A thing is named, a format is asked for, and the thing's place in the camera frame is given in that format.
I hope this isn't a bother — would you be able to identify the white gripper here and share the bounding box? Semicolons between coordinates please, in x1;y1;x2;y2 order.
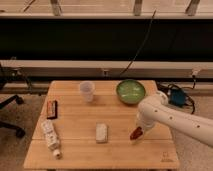
130;113;155;145

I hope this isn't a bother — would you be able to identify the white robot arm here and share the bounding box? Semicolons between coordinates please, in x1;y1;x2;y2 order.
130;91;213;148

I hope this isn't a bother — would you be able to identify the green bowl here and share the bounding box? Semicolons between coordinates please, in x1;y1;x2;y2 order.
116;79;146;105

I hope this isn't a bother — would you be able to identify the blue and black device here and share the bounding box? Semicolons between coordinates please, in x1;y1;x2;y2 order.
169;89;186;107

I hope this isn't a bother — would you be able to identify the clear plastic cup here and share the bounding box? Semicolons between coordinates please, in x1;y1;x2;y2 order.
79;81;95;102

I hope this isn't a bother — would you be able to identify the white lying bottle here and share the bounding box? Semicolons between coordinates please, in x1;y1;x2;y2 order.
41;120;62;159

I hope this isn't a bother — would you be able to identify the black office chair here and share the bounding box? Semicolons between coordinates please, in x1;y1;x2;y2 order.
0;64;26;139

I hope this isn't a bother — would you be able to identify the black floor cable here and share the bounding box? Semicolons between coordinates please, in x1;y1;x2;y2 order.
156;73;198;115

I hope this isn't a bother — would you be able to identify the black hanging cable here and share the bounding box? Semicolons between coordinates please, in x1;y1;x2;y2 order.
118;9;157;78

